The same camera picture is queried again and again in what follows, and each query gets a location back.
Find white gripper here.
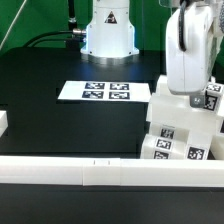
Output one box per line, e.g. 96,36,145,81
166,0,220,108

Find white chair back frame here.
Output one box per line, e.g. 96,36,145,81
146,75,224,135

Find white chair seat part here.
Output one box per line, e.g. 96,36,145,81
184,131,224,160

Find white tagged cube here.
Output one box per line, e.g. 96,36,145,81
204,82,224,112

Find white front fence bar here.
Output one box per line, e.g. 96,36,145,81
0,156,224,187

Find white fence bar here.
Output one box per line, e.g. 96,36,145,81
0,110,8,137
0,156,224,187

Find white marker base sheet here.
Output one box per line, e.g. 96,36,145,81
58,81,151,103

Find black vertical pole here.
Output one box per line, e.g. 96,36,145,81
68,0,76,23

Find white left fence bar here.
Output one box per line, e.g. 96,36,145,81
0,110,8,137

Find black cables at base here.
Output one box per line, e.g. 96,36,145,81
22,28,88,48

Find thin white cord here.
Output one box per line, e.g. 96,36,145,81
0,0,29,52

